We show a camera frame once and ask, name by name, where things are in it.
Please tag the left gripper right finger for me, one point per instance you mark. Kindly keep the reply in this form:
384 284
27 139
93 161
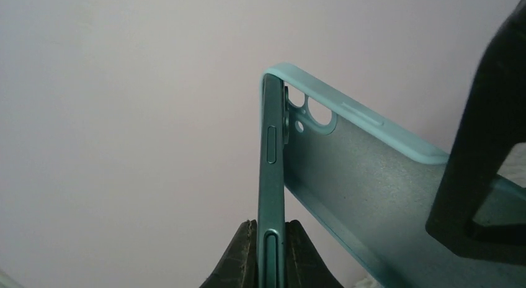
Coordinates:
304 266

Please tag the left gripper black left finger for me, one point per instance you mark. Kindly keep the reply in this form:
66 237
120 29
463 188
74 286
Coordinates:
237 268

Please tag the phone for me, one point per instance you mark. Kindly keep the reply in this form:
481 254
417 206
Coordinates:
271 232

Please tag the light blue phone case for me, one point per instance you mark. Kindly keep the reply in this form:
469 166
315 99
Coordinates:
371 184

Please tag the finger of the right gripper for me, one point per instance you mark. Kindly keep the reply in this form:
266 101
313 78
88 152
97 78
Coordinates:
492 123

